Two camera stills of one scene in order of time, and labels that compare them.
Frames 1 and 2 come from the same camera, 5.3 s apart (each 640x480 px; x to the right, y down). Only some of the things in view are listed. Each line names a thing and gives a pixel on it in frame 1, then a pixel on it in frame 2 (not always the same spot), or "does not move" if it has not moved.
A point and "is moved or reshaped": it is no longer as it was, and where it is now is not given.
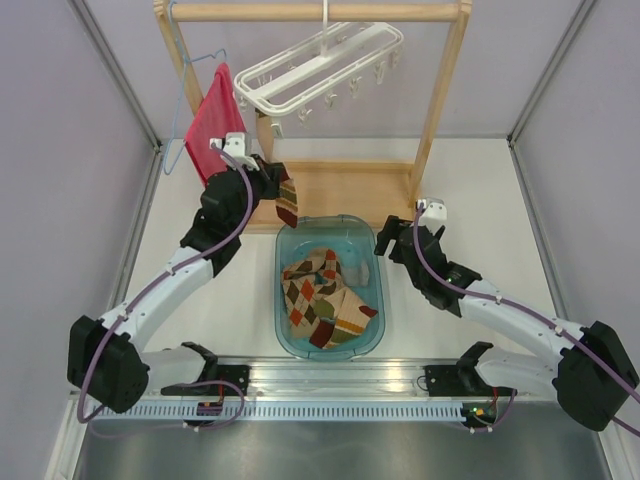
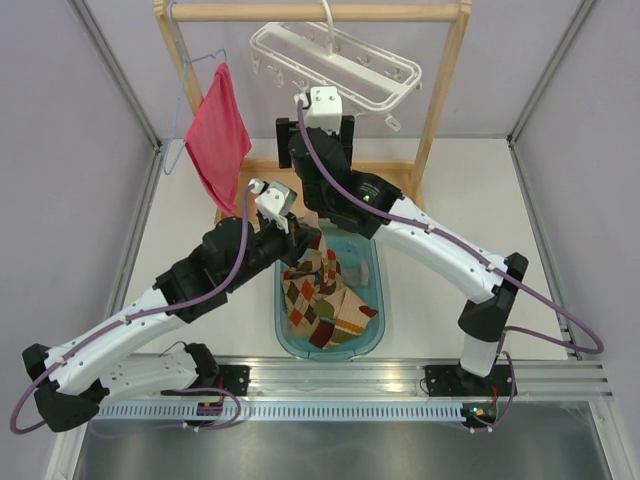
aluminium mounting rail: (347, 379) does not move
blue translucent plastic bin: (357, 241) does not move
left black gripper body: (261, 184) to (273, 244)
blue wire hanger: (180, 93) does not move
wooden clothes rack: (347, 187) does not move
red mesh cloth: (221, 113) does not move
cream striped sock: (287, 203) to (330, 268)
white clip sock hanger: (318, 69) is moved or reshaped
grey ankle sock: (356, 275) does not move
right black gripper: (394, 225) to (284, 129)
